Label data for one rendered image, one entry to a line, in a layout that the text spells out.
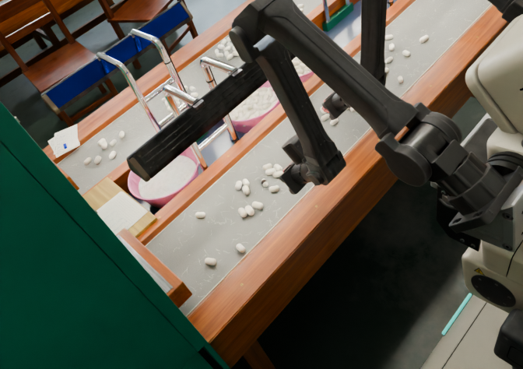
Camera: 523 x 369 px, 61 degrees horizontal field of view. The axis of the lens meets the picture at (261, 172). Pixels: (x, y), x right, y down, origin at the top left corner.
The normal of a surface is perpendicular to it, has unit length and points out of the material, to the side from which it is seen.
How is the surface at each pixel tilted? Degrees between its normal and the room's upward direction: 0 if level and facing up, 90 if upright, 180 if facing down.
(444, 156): 37
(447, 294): 0
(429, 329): 0
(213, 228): 0
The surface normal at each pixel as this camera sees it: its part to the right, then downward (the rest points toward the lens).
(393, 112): 0.11, -0.29
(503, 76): -0.74, 0.56
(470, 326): -0.25, -0.66
